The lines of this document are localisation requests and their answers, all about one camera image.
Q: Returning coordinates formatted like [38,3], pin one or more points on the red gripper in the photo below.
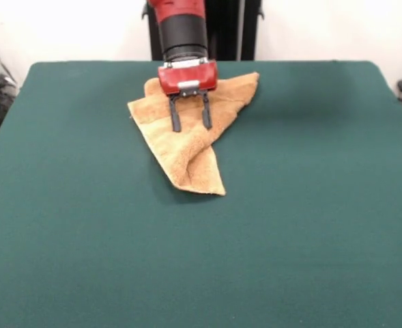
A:
[187,78]

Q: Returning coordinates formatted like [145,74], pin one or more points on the orange terry towel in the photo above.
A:
[194,160]

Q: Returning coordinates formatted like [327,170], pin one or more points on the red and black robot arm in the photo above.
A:
[183,30]

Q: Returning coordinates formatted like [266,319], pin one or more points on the dark green table cloth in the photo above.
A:
[101,239]

